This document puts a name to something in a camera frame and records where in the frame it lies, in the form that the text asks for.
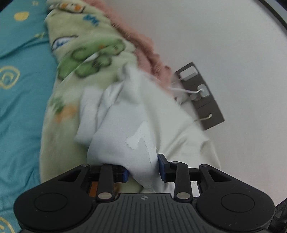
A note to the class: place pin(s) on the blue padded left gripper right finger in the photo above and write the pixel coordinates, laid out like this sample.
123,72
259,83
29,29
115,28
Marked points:
179,174

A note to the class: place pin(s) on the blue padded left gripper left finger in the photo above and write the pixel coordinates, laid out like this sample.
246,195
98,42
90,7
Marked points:
110,175

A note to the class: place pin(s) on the white t-shirt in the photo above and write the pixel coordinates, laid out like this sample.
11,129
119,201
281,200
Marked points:
133,121

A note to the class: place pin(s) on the pink fuzzy blanket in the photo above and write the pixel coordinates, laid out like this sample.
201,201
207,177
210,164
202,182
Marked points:
148,60

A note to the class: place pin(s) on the green cartoon fleece blanket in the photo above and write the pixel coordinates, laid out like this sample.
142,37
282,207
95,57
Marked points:
89,51

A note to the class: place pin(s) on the teal patterned bed sheet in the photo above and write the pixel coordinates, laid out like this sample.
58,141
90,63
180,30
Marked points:
27,78

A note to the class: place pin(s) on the grey wall socket panel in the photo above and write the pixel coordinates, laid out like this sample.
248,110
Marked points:
200,96

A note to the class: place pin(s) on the framed leaf wall picture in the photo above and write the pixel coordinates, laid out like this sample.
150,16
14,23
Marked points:
278,8

